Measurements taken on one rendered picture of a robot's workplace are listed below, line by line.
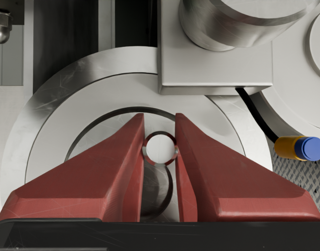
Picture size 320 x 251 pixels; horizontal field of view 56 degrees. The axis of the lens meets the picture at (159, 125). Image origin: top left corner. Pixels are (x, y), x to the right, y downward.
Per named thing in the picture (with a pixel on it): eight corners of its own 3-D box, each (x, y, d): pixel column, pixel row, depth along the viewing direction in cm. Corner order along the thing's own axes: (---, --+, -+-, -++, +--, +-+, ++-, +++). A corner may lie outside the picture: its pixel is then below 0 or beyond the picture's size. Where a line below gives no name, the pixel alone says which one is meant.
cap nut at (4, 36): (7, 11, 46) (6, 40, 46) (17, 20, 50) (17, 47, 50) (-18, 11, 46) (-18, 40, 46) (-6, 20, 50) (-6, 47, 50)
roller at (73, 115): (252, 75, 16) (249, 300, 15) (185, 114, 42) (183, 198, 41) (28, 67, 15) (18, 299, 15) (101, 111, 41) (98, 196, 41)
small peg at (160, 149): (141, 131, 12) (177, 130, 12) (142, 133, 14) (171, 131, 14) (143, 168, 12) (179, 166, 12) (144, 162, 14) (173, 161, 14)
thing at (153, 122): (29, 225, 14) (102, 81, 14) (44, 214, 16) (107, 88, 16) (174, 294, 14) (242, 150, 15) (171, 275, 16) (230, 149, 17)
